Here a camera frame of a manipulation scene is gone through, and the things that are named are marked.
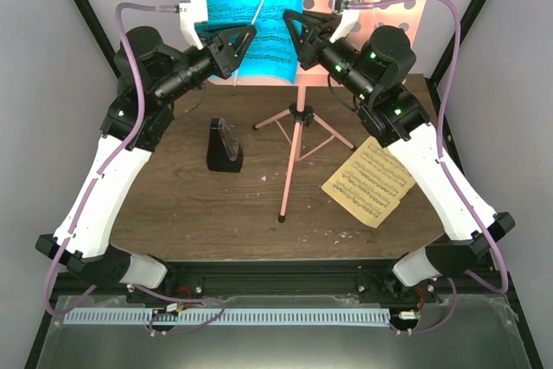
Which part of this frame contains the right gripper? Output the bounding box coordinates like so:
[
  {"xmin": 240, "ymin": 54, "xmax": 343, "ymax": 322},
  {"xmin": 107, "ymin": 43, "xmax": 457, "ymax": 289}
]
[{"xmin": 284, "ymin": 10, "xmax": 376, "ymax": 104}]

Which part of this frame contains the pink music stand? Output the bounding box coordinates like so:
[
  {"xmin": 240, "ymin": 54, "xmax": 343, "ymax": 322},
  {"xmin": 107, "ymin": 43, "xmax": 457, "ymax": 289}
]
[{"xmin": 252, "ymin": 0, "xmax": 429, "ymax": 222}]

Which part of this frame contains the black metronome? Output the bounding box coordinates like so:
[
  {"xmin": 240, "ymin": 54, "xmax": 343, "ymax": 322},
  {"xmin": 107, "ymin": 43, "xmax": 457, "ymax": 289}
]
[{"xmin": 206, "ymin": 118, "xmax": 244, "ymax": 173}]

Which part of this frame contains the yellow sheet music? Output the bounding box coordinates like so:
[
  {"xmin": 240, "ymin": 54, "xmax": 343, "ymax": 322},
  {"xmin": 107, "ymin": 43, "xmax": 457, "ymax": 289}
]
[{"xmin": 322, "ymin": 137, "xmax": 415, "ymax": 228}]

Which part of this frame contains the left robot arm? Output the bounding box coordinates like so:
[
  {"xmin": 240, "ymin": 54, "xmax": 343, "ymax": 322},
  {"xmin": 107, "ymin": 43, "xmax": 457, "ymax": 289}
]
[{"xmin": 35, "ymin": 24, "xmax": 257, "ymax": 303}]

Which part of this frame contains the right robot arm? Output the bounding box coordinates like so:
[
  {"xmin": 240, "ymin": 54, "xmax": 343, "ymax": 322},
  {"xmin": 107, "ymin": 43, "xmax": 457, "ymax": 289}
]
[{"xmin": 283, "ymin": 10, "xmax": 515, "ymax": 302}]

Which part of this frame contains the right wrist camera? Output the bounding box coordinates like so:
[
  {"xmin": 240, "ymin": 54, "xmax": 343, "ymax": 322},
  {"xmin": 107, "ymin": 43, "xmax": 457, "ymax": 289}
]
[{"xmin": 329, "ymin": 0, "xmax": 361, "ymax": 43}]

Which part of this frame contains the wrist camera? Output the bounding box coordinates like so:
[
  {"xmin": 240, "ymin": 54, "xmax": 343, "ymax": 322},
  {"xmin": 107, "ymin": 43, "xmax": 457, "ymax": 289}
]
[
  {"xmin": 178, "ymin": 0, "xmax": 208, "ymax": 50},
  {"xmin": 329, "ymin": 0, "xmax": 361, "ymax": 43}
]

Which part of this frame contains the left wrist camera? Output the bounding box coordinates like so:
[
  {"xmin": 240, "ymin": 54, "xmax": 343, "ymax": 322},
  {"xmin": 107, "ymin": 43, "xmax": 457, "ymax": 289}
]
[{"xmin": 178, "ymin": 0, "xmax": 208, "ymax": 50}]

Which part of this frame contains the right black frame post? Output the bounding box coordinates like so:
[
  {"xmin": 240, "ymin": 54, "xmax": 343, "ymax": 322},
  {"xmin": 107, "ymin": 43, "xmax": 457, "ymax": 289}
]
[{"xmin": 430, "ymin": 0, "xmax": 514, "ymax": 85}]

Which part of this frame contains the black frame post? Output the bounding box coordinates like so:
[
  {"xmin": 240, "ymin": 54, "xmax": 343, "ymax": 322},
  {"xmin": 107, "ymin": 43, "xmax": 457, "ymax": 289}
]
[
  {"xmin": 430, "ymin": 0, "xmax": 514, "ymax": 85},
  {"xmin": 72, "ymin": 0, "xmax": 120, "ymax": 79}
]

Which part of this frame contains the left black frame post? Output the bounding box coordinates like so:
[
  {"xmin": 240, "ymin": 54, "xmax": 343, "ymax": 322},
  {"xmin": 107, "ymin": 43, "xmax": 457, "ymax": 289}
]
[{"xmin": 72, "ymin": 0, "xmax": 120, "ymax": 79}]

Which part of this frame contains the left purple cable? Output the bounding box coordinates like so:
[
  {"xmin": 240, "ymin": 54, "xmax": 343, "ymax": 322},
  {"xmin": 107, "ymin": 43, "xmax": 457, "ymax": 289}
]
[{"xmin": 45, "ymin": 2, "xmax": 182, "ymax": 317}]

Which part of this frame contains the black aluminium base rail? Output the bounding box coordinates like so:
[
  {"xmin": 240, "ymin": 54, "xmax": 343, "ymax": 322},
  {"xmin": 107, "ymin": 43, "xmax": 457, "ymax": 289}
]
[{"xmin": 50, "ymin": 258, "xmax": 492, "ymax": 306}]

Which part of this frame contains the light blue slotted cable duct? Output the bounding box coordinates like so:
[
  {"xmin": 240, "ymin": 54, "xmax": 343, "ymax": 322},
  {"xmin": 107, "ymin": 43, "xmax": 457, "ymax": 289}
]
[{"xmin": 63, "ymin": 308, "xmax": 391, "ymax": 328}]

